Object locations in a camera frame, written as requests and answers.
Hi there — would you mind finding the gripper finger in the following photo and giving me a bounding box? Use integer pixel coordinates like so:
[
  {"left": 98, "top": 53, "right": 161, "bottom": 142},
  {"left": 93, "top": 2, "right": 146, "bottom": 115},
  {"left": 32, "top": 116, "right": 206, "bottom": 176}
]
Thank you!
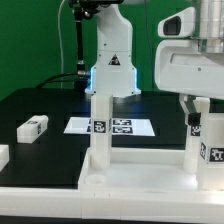
[{"left": 179, "top": 94, "right": 201, "bottom": 126}]

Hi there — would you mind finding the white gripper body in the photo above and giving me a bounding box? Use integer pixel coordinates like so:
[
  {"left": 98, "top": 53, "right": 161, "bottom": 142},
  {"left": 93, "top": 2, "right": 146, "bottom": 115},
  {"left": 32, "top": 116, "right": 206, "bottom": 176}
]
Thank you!
[{"left": 155, "top": 6, "right": 224, "bottom": 99}]

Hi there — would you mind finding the white desk top tray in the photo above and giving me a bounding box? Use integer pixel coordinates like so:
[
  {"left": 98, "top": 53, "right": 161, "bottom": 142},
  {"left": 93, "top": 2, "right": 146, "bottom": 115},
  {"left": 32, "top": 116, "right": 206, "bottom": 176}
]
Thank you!
[{"left": 78, "top": 147, "right": 199, "bottom": 192}]

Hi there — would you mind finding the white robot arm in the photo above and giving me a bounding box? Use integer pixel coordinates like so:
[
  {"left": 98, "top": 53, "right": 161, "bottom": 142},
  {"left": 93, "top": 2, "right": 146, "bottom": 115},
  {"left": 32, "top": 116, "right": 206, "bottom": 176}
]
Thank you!
[{"left": 69, "top": 0, "right": 224, "bottom": 125}]

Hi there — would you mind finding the fiducial marker sheet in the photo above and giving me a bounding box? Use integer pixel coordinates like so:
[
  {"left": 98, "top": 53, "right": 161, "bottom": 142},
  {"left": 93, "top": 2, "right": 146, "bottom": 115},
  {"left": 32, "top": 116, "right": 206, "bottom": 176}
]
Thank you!
[{"left": 64, "top": 117, "right": 155, "bottom": 136}]

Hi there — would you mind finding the white left fence block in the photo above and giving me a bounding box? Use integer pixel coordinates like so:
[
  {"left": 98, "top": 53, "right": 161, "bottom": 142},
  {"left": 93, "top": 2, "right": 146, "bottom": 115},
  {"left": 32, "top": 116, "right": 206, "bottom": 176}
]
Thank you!
[{"left": 0, "top": 145, "right": 9, "bottom": 172}]

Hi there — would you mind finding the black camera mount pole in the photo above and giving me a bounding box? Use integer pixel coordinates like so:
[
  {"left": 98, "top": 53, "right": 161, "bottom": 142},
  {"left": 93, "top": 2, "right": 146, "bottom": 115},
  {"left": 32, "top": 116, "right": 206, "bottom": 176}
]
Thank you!
[{"left": 73, "top": 7, "right": 89, "bottom": 95}]

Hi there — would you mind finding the white front fence rail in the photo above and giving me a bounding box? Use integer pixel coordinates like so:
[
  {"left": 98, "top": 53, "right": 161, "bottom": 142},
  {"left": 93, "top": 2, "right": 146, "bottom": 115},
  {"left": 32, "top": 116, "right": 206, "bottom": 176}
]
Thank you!
[{"left": 0, "top": 187, "right": 224, "bottom": 224}]

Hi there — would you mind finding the white cable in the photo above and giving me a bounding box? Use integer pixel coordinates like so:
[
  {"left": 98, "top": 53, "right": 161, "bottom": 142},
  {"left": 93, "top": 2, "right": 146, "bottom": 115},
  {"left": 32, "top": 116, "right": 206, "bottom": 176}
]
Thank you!
[{"left": 57, "top": 0, "right": 68, "bottom": 90}]

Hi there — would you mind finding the black cable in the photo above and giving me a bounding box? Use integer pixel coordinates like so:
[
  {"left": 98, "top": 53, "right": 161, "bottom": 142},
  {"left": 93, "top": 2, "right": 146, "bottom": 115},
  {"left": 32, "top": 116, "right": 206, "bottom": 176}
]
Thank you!
[{"left": 35, "top": 73, "right": 91, "bottom": 89}]

